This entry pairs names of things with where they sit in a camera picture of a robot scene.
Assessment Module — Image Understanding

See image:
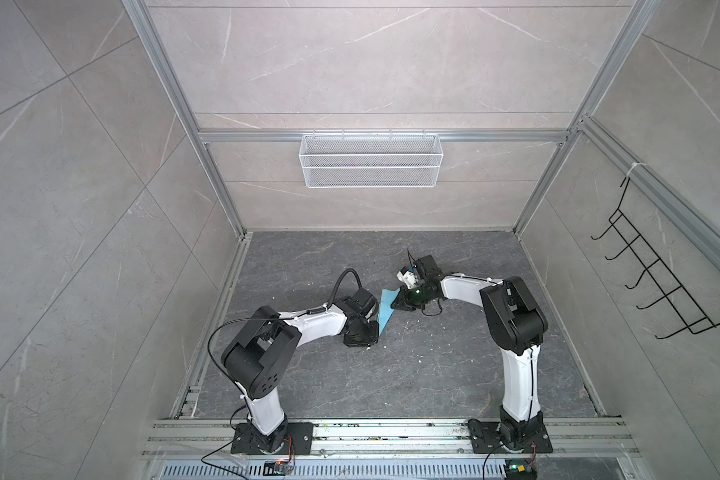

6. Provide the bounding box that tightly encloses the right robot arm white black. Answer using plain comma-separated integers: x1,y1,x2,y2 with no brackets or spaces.
390,268,548,449

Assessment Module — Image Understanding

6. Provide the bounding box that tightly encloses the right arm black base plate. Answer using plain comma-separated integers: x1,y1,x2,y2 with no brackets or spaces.
466,419,553,454

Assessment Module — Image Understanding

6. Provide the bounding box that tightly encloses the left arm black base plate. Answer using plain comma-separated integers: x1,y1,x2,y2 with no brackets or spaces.
230,420,314,455

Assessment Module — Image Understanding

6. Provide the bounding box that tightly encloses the black wire hook rack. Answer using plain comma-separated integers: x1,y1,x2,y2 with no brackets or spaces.
590,178,720,340

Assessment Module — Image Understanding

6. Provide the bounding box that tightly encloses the aluminium mounting rail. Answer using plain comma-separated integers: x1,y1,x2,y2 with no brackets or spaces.
141,417,640,460

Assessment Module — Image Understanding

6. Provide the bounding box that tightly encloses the light blue paper sheet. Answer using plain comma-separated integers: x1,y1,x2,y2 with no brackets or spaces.
377,289,400,333

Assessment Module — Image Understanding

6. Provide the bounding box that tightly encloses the white wire mesh basket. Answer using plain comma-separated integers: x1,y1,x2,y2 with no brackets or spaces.
299,133,444,189

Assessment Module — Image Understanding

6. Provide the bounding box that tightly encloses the white cable tie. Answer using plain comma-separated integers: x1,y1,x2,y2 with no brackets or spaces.
625,162,647,178

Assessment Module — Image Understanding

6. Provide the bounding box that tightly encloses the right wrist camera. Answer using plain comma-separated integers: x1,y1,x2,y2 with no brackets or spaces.
396,255,443,289

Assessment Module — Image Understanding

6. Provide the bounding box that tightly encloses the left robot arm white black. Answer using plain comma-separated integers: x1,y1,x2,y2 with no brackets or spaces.
221,291,379,437

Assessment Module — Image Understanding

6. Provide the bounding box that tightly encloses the left black cable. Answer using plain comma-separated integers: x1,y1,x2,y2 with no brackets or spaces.
206,267,362,385

